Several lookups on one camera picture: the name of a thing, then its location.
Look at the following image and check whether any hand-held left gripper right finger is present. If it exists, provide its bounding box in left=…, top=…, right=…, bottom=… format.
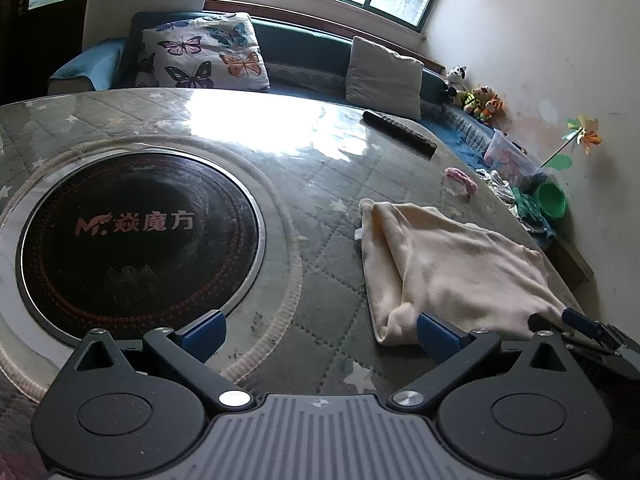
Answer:
left=387, top=312, right=577, bottom=409

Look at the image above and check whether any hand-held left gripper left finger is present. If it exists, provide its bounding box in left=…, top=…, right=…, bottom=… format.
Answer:
left=70, top=310, right=252, bottom=409

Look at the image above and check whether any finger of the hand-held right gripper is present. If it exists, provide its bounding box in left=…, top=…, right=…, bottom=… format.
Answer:
left=528, top=312, right=640, bottom=382
left=561, top=308, right=640, bottom=357

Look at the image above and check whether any cream garment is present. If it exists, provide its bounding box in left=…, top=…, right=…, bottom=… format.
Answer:
left=359, top=198, right=581, bottom=347

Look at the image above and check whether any low wooden bench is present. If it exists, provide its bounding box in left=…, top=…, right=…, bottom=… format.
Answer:
left=542, top=236, right=597, bottom=287

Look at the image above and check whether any round black induction cooktop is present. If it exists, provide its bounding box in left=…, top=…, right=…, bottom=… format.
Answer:
left=16, top=150, right=266, bottom=332

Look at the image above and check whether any green cloth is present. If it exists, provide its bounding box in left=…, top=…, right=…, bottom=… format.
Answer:
left=512, top=187, right=546, bottom=223

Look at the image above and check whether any green plastic bowl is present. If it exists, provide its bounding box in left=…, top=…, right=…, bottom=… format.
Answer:
left=535, top=181, right=569, bottom=219

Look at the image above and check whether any small white cloth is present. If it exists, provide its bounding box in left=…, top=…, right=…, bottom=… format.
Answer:
left=475, top=168, right=517, bottom=204

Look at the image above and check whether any clear plastic container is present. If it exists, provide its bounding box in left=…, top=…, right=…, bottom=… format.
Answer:
left=483, top=129, right=543, bottom=182

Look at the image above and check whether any colourful pinwheel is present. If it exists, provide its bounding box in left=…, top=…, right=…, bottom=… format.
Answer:
left=542, top=115, right=604, bottom=171

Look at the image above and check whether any black remote control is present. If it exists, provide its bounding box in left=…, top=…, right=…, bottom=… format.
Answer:
left=362, top=109, right=439, bottom=159

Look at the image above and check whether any orange tiger plush toy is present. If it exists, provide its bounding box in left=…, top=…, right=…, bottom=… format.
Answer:
left=479, top=94, right=505, bottom=127

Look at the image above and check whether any yellow green plush toy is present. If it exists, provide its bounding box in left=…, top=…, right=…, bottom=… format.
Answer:
left=456, top=87, right=490, bottom=112

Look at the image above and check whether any black white cow plush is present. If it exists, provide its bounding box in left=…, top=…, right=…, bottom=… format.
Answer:
left=446, top=65, right=469, bottom=94

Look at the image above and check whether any grey pillow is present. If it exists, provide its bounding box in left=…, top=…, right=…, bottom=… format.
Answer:
left=344, top=36, right=425, bottom=121

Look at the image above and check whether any butterfly print pillow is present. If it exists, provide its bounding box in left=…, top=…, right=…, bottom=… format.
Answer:
left=135, top=12, right=271, bottom=92

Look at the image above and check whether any blue sofa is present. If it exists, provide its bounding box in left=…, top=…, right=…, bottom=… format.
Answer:
left=47, top=10, right=556, bottom=241

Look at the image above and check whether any dark wooden glass door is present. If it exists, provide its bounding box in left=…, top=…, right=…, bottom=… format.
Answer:
left=0, top=0, right=97, bottom=107

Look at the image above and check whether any pink hair tie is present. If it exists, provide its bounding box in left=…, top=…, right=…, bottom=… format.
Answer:
left=444, top=166, right=476, bottom=197

